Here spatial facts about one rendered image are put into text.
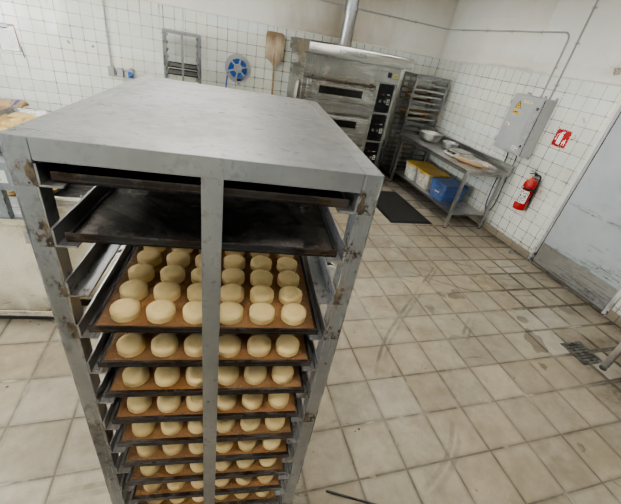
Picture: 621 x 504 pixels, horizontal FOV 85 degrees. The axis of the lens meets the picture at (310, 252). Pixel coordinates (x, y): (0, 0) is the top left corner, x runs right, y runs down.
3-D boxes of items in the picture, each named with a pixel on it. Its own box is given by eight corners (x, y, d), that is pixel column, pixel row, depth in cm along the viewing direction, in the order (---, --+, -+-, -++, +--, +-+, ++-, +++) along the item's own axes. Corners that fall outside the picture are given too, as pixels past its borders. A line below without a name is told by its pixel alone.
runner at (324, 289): (287, 176, 113) (288, 168, 112) (295, 177, 114) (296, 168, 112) (317, 304, 60) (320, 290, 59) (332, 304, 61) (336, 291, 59)
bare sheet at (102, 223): (161, 135, 98) (161, 130, 98) (297, 152, 107) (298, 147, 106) (66, 241, 49) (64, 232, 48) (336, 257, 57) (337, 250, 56)
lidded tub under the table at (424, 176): (412, 181, 589) (416, 166, 575) (434, 182, 603) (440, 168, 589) (423, 190, 558) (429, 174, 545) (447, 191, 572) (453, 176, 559)
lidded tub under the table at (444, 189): (425, 191, 552) (431, 176, 539) (449, 192, 567) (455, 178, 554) (439, 201, 522) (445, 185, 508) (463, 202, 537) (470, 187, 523)
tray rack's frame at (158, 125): (172, 439, 184) (138, 74, 92) (266, 435, 194) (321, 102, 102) (139, 605, 131) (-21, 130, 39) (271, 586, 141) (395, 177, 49)
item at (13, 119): (-44, 139, 178) (-49, 127, 175) (16, 118, 223) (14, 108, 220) (14, 146, 184) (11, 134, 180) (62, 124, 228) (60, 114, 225)
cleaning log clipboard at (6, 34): (25, 58, 472) (17, 23, 451) (24, 58, 471) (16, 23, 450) (1, 54, 464) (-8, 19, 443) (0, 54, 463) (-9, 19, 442)
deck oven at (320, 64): (290, 185, 543) (310, 39, 439) (277, 161, 640) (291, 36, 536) (377, 190, 590) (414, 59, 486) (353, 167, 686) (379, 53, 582)
